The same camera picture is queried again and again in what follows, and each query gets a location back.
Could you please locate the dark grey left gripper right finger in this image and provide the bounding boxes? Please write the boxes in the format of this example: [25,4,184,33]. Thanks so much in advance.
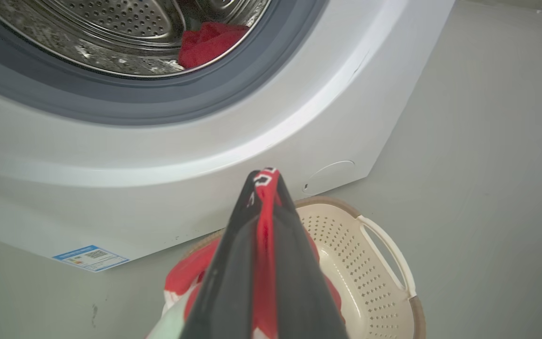
[273,174,350,339]

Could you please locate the red and white garment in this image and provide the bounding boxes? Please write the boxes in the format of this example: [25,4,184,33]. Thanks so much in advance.
[146,167,343,339]

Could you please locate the white front-load washing machine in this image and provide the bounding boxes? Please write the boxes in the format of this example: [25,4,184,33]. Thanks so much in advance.
[0,0,456,273]

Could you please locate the red cloth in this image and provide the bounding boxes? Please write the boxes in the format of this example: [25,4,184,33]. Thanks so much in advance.
[177,21,250,70]

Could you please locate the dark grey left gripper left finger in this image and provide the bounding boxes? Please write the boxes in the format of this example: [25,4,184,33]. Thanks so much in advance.
[180,170,261,339]

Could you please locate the cream perforated laundry basket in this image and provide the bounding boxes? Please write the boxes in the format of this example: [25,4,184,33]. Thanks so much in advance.
[184,196,426,339]

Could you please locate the blue energy label sticker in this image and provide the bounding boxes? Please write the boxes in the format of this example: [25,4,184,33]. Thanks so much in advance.
[52,245,130,273]

